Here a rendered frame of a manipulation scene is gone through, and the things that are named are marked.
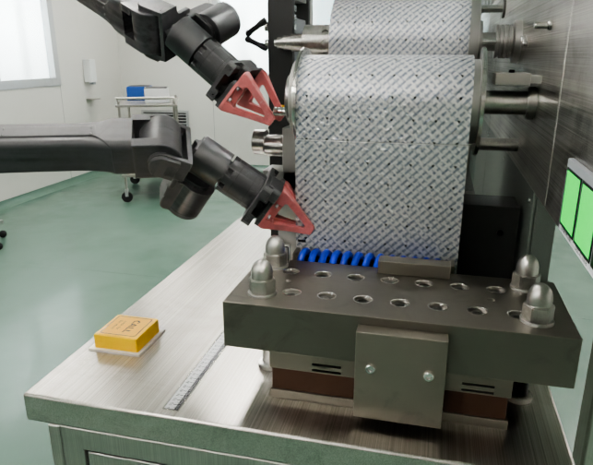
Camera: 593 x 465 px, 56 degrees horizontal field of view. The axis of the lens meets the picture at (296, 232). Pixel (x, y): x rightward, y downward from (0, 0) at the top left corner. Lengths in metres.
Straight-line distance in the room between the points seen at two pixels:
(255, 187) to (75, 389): 0.36
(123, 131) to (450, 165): 0.44
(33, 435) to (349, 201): 1.78
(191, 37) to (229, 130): 5.94
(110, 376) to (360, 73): 0.53
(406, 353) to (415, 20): 0.59
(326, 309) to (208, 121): 6.30
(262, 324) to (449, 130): 0.35
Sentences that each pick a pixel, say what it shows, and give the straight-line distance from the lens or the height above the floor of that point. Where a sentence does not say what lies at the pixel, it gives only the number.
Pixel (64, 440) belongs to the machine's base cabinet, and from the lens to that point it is 0.83.
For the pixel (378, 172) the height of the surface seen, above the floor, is 1.16.
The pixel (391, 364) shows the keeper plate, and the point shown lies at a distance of 0.65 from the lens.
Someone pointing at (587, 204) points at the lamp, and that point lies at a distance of 0.51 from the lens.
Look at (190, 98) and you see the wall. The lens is 6.97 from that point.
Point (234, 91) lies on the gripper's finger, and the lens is 0.85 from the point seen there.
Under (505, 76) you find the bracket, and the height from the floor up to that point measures 1.29.
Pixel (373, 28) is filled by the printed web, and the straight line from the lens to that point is 1.03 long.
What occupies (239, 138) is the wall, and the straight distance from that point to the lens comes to 6.79.
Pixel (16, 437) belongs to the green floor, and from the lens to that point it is 2.37.
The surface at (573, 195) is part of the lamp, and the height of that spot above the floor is 1.19.
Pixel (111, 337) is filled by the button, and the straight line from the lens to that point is 0.87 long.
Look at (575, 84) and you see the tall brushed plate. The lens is 0.63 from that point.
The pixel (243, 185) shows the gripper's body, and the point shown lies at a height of 1.14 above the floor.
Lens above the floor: 1.31
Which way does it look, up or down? 18 degrees down
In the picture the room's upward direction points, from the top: straight up
